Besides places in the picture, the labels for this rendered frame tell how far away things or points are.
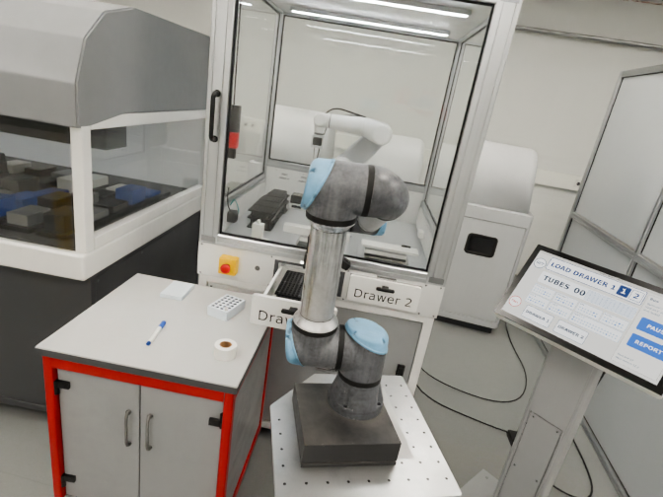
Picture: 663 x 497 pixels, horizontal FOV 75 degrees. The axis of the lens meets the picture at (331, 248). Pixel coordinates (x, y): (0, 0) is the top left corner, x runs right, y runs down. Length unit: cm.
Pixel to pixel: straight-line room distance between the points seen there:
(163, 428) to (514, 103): 432
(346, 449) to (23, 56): 153
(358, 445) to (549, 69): 438
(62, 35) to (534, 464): 221
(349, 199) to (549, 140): 423
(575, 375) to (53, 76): 197
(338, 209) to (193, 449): 98
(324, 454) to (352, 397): 15
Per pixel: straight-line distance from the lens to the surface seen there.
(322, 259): 98
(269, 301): 147
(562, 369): 174
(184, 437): 157
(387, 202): 93
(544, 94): 500
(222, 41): 172
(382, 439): 116
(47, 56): 175
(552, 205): 517
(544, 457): 191
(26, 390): 241
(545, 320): 162
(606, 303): 164
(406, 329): 187
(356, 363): 111
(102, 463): 179
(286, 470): 114
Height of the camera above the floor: 160
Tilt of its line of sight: 20 degrees down
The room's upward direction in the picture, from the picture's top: 9 degrees clockwise
